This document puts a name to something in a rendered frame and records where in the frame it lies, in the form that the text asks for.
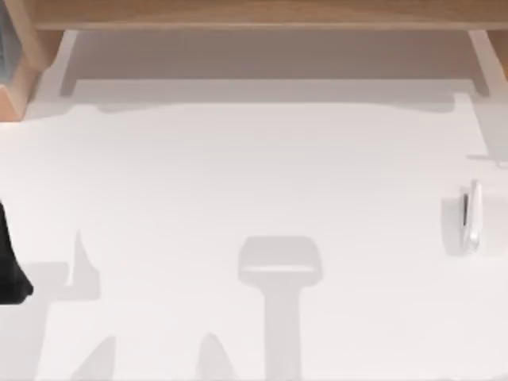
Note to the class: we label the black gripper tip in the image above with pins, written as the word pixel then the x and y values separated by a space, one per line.
pixel 11 274

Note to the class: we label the wooden shelf cabinet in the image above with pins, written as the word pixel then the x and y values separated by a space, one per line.
pixel 254 16

